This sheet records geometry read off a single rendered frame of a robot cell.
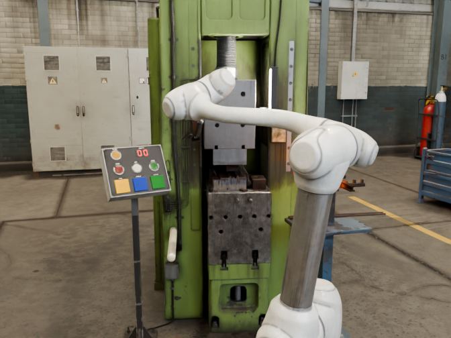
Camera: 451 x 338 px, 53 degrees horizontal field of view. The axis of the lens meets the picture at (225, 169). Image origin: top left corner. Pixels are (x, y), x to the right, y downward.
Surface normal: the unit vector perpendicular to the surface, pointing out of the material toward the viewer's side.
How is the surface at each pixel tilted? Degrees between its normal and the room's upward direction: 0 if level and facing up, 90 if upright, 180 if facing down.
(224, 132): 90
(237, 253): 90
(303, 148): 85
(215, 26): 90
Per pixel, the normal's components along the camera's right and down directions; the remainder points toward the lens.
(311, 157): -0.67, 0.02
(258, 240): 0.08, 0.19
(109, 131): 0.30, 0.18
